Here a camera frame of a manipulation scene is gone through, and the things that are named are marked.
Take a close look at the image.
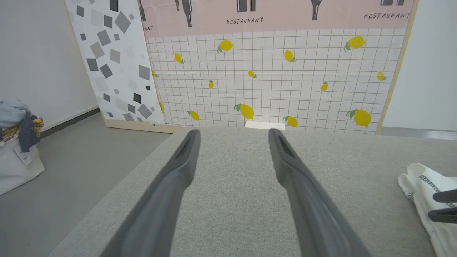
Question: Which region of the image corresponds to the white long sleeve shirt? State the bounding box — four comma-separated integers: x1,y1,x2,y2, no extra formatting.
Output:
398,163,457,257

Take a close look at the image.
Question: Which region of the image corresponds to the white box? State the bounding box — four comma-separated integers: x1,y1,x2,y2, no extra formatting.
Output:
245,121,285,130

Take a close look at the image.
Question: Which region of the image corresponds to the dark navy cloth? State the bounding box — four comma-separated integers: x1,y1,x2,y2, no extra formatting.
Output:
19,115,41,153

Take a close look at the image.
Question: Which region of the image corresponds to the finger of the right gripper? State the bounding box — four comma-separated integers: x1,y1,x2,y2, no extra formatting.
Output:
428,208,457,224
433,189,457,203

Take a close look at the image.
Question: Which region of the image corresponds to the light blue grey cloth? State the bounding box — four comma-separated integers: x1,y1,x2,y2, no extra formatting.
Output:
0,99,32,129

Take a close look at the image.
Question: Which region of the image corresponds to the yellow plaid cloth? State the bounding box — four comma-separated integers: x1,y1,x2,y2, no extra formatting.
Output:
0,118,44,141

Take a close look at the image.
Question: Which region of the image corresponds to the pink restaurant print sheet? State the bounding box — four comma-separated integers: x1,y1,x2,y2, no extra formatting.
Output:
137,0,415,38

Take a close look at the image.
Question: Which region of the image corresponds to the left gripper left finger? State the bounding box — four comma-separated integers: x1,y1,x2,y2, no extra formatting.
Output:
100,129,201,257

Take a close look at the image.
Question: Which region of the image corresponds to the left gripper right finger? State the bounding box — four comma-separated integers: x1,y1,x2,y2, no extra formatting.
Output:
268,128,370,257

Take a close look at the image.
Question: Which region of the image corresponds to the white paper tag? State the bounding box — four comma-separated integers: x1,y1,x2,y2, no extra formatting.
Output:
14,146,32,166

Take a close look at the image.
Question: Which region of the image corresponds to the lemon print partition panel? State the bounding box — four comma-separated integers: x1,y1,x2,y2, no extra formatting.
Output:
137,0,420,135

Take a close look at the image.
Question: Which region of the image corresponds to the grey squares print panel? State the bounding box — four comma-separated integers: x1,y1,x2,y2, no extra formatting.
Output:
64,0,175,134

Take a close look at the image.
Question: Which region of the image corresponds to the white fabric laundry bag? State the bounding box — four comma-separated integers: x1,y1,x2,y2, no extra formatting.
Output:
0,136,46,196

